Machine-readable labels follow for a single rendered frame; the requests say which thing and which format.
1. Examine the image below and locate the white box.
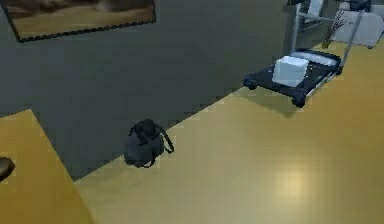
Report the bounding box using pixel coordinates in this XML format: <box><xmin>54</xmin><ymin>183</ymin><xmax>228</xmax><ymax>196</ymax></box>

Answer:
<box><xmin>271</xmin><ymin>55</ymin><xmax>310</xmax><ymax>88</ymax></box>

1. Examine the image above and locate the dark grey backpack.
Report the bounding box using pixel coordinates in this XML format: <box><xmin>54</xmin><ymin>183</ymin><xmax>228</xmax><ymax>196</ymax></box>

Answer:
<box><xmin>123</xmin><ymin>118</ymin><xmax>175</xmax><ymax>169</ymax></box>

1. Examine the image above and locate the black treadmill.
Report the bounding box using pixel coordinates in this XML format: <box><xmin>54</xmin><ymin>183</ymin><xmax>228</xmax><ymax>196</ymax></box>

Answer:
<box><xmin>242</xmin><ymin>1</ymin><xmax>366</xmax><ymax>109</ymax></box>

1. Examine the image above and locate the dry twig house plant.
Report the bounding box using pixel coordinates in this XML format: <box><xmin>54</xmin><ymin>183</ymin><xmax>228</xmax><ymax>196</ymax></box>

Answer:
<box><xmin>321</xmin><ymin>10</ymin><xmax>348</xmax><ymax>50</ymax></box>

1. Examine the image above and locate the yellow wooden door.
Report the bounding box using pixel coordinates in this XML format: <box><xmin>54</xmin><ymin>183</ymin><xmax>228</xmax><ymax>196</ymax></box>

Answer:
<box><xmin>0</xmin><ymin>108</ymin><xmax>98</xmax><ymax>224</ymax></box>

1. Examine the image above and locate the white sofa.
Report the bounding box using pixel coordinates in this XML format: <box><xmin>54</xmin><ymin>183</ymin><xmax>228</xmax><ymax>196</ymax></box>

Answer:
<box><xmin>333</xmin><ymin>2</ymin><xmax>384</xmax><ymax>50</ymax></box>

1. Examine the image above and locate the framed brown wall picture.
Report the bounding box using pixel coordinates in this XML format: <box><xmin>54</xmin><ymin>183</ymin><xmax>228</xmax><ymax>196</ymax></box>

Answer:
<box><xmin>0</xmin><ymin>0</ymin><xmax>158</xmax><ymax>44</ymax></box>

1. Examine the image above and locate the dark round door handle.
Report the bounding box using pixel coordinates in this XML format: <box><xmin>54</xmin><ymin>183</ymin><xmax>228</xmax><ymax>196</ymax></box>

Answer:
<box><xmin>0</xmin><ymin>156</ymin><xmax>16</xmax><ymax>183</ymax></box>

